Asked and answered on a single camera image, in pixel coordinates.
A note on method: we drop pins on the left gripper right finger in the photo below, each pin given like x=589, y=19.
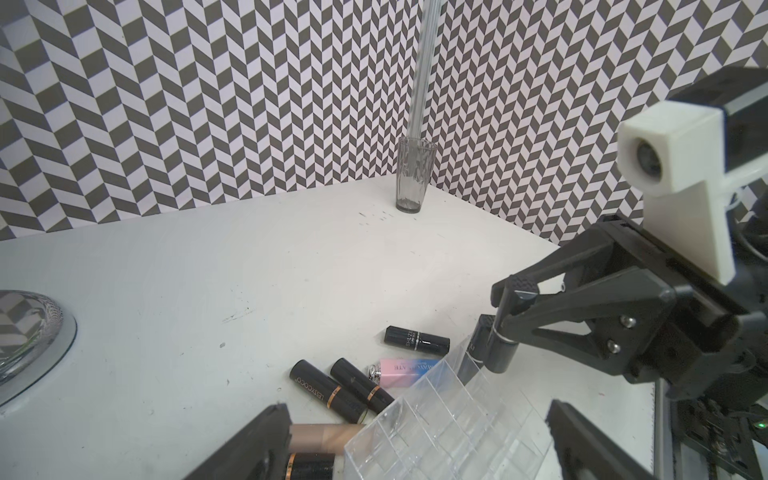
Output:
x=584, y=451

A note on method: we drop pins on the black lipstick silver band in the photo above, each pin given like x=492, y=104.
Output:
x=487, y=349

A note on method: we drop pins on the grey glass tumbler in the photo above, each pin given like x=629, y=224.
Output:
x=415, y=162

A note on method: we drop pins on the black lipstick far right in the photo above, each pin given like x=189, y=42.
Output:
x=416, y=341

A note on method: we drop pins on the clear acrylic lipstick organizer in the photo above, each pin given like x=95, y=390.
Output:
x=459, y=421

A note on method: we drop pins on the metal wire cup stand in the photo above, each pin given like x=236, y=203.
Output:
x=36, y=334

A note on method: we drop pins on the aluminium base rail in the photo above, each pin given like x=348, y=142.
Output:
x=699, y=440

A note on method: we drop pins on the pink blue lipstick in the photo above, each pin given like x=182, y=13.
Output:
x=399, y=373

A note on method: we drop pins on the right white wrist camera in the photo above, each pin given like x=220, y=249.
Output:
x=689, y=154

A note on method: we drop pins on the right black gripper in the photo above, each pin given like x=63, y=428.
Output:
x=650, y=314

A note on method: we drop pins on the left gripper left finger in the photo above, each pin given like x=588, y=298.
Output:
x=259, y=450

